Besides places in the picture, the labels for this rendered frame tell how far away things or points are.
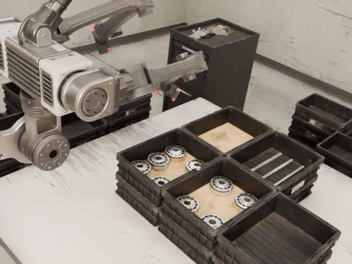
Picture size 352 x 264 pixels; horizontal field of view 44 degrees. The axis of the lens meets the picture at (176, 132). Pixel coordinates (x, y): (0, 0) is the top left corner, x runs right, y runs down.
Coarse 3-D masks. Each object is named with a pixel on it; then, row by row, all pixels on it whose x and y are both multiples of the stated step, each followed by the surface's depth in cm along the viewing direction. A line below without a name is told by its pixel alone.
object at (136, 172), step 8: (176, 128) 214; (160, 136) 207; (192, 136) 210; (144, 144) 201; (120, 152) 192; (216, 152) 201; (120, 160) 189; (128, 168) 187; (136, 168) 184; (144, 176) 180; (184, 176) 183; (152, 184) 177; (168, 184) 178; (160, 192) 176
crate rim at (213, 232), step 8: (216, 160) 195; (240, 168) 192; (192, 176) 184; (176, 184) 178; (264, 184) 185; (272, 192) 181; (168, 200) 172; (176, 200) 170; (184, 208) 166; (248, 208) 170; (192, 216) 164; (200, 224) 162; (224, 224) 162; (208, 232) 160; (216, 232) 158
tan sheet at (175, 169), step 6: (186, 156) 213; (192, 156) 213; (174, 162) 207; (180, 162) 208; (168, 168) 203; (174, 168) 204; (180, 168) 204; (150, 174) 198; (156, 174) 198; (162, 174) 199; (168, 174) 199; (174, 174) 200; (180, 174) 200
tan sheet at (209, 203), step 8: (208, 184) 196; (192, 192) 190; (200, 192) 191; (208, 192) 192; (232, 192) 193; (240, 192) 194; (200, 200) 187; (208, 200) 187; (216, 200) 188; (224, 200) 188; (232, 200) 189; (200, 208) 182; (208, 208) 183; (216, 208) 183; (224, 208) 184; (232, 208) 184; (200, 216) 178; (224, 216) 180; (232, 216) 180
